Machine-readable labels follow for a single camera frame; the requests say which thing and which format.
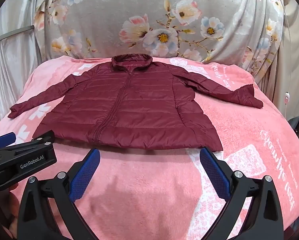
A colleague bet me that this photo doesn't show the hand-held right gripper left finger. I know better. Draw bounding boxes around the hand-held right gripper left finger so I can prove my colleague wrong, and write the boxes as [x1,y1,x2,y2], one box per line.
[18,148,101,240]

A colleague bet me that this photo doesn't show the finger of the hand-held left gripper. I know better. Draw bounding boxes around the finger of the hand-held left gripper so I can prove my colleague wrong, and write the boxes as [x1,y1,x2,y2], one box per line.
[0,132,17,151]
[32,130,56,147]

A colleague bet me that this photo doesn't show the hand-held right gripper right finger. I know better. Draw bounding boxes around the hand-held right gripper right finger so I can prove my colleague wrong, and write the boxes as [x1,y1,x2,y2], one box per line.
[200,147,284,240]

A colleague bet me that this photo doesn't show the maroon puffer jacket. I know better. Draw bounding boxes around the maroon puffer jacket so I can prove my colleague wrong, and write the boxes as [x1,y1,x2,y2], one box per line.
[8,54,264,153]

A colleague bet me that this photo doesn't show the pink printed blanket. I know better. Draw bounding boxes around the pink printed blanket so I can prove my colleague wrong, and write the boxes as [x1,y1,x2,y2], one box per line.
[0,55,299,240]

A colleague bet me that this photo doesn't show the silver curtain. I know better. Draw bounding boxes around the silver curtain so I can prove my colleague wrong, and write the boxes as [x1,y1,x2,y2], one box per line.
[0,0,48,128]

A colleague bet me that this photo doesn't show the beige curtain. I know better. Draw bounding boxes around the beige curtain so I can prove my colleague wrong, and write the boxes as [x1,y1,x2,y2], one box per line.
[262,5,299,130]

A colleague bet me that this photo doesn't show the grey floral blanket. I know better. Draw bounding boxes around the grey floral blanket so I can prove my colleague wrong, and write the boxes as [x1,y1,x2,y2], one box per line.
[38,0,285,64]

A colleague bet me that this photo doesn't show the white cord with switch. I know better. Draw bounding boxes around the white cord with switch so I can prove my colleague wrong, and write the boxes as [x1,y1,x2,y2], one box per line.
[281,0,290,119]

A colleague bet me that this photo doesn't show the grey curtain strap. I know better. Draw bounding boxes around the grey curtain strap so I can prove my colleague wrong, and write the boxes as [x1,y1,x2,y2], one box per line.
[0,25,35,43]

